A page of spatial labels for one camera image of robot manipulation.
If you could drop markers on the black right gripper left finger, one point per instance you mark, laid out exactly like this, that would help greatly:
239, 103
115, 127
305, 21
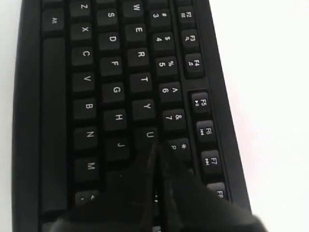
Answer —
126, 206

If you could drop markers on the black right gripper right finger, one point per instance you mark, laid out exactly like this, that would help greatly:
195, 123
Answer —
189, 206

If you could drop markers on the black acer keyboard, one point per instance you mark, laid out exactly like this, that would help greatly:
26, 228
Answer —
97, 82

